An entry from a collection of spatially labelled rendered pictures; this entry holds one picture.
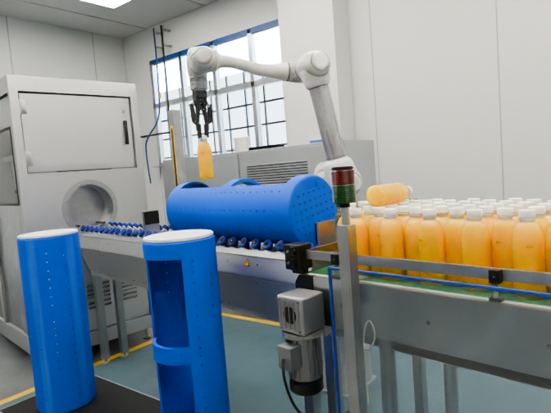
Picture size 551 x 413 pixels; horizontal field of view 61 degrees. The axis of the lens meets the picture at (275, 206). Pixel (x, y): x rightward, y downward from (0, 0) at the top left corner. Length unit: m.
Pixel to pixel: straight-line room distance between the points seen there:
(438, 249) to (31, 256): 1.87
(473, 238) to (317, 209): 0.73
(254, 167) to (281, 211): 2.35
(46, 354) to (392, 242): 1.81
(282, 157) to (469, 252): 2.76
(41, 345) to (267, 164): 2.28
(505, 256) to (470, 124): 3.28
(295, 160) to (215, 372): 2.28
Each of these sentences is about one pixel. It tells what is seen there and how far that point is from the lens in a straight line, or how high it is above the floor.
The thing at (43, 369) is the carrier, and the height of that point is 0.38.
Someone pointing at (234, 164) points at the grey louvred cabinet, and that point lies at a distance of 4.29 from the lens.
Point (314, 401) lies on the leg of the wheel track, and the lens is 2.01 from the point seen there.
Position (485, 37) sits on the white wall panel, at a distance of 4.64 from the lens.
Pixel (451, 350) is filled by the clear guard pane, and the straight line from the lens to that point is 1.34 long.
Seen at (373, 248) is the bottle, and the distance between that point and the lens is 1.55.
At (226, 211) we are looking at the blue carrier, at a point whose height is 1.10.
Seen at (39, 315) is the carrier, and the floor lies 0.65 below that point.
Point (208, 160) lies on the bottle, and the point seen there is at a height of 1.34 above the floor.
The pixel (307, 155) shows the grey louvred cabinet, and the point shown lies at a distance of 3.80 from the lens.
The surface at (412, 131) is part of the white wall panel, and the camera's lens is 4.75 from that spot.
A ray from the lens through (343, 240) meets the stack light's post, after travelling 1.30.
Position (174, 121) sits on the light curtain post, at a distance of 3.16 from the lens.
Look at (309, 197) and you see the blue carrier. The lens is 1.84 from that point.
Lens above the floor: 1.27
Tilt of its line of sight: 5 degrees down
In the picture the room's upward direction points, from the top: 4 degrees counter-clockwise
